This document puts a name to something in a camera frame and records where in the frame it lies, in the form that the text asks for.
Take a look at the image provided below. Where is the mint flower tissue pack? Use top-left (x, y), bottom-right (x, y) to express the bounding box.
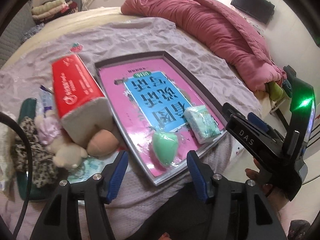
top-left (67, 157), bottom-right (105, 184)

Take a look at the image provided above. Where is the white blue wipes packet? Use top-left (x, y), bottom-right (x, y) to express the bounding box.
top-left (36, 85), bottom-right (55, 116)

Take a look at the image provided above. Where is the person's right hand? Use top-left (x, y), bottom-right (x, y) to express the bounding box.
top-left (245, 158), bottom-right (289, 215)

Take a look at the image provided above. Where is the peach makeup sponge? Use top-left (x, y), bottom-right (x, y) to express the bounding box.
top-left (87, 129), bottom-right (120, 157)

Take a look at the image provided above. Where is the green makeup sponge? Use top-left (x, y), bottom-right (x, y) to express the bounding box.
top-left (152, 131), bottom-right (179, 166)

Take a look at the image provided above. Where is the cream teddy bear plush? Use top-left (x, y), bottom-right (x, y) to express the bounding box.
top-left (34, 110), bottom-right (88, 170)

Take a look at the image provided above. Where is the small green tissue packet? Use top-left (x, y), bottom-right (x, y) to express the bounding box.
top-left (184, 105), bottom-right (221, 144)

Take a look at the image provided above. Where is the green yellow clothes pile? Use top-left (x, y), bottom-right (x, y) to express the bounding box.
top-left (265, 79), bottom-right (292, 102)

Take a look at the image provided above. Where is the grey shallow box tray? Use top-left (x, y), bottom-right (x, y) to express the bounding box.
top-left (94, 50), bottom-right (228, 186)

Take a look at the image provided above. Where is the red tissue pack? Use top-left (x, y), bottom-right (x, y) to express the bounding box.
top-left (52, 54), bottom-right (113, 148)

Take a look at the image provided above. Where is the leopard print scrunchie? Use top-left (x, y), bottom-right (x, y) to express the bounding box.
top-left (11, 116), bottom-right (58, 188)

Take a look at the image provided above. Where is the pink and blue book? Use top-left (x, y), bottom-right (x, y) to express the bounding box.
top-left (98, 58), bottom-right (225, 177)

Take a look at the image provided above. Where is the white floral cloth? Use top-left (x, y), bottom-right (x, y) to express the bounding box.
top-left (0, 123), bottom-right (16, 199)

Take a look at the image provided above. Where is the pink quilt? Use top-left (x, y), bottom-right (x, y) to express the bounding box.
top-left (120, 0), bottom-right (286, 92)

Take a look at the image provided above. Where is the lilac bed sheet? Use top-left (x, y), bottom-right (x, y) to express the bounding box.
top-left (0, 16), bottom-right (263, 240)

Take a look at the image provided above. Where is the grey quilted headboard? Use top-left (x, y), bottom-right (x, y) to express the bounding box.
top-left (0, 0), bottom-right (35, 67)

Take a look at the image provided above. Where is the folded clothes stack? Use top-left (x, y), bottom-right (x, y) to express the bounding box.
top-left (31, 0), bottom-right (82, 24)

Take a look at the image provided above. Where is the black cable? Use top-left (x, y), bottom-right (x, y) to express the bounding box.
top-left (0, 112), bottom-right (34, 240)

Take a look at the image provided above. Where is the black wall television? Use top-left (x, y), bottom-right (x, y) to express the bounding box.
top-left (231, 0), bottom-right (275, 24)

